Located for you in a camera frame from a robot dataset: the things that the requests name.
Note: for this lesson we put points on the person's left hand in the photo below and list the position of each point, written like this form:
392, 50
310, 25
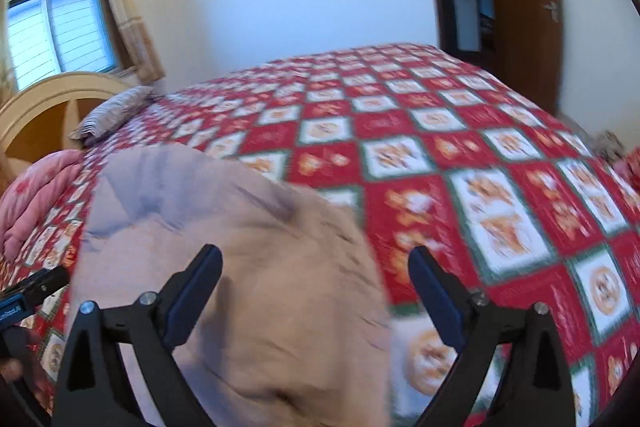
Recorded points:
9, 368

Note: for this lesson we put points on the light grey padded jacket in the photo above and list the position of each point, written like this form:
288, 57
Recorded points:
250, 282

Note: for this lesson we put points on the cream wooden headboard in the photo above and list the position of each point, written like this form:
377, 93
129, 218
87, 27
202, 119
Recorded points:
40, 107

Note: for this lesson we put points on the striped pillow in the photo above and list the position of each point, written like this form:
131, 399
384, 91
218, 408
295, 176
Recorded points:
115, 112

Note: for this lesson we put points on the window with blinds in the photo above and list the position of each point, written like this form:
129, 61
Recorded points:
65, 22

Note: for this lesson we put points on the red cloth bundle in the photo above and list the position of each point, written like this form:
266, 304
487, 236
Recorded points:
622, 167

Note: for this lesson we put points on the pink folded blanket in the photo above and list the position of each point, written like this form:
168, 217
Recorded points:
35, 202

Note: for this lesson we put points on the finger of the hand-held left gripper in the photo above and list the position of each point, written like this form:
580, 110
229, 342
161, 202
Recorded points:
47, 282

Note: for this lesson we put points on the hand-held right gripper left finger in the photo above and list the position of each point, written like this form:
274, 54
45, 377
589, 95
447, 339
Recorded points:
187, 307

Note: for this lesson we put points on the red checked printed bedspread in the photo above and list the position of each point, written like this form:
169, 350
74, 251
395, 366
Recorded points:
450, 132

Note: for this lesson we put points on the brown wooden door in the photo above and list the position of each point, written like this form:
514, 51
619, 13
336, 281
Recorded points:
525, 32

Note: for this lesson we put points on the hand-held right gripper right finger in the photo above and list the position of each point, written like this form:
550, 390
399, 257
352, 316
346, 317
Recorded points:
440, 302

